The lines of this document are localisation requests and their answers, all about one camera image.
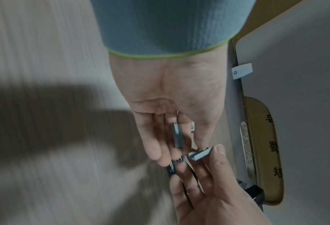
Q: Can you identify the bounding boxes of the person's right hand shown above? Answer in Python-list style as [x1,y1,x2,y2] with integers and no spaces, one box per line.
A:
[169,144,266,225]

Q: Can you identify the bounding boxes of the person's left hand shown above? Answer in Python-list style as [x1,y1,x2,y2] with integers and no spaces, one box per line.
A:
[108,40,229,167]

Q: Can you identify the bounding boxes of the black stapler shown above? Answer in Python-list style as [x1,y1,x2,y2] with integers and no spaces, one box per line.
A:
[236,178,266,212]
[166,155,195,210]

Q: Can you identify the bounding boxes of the grey staples strip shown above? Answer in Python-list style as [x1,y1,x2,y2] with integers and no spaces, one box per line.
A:
[187,147,213,162]
[171,123,184,149]

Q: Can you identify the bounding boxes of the white panel clamp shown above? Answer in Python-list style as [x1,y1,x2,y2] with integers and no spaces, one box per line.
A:
[231,62,254,80]

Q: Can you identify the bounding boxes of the grey desk divider panel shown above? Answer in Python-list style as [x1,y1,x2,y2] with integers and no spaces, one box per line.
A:
[234,0,330,225]

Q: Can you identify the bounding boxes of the grey oval cable grommet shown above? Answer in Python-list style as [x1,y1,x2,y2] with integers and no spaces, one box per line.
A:
[238,121,256,179]

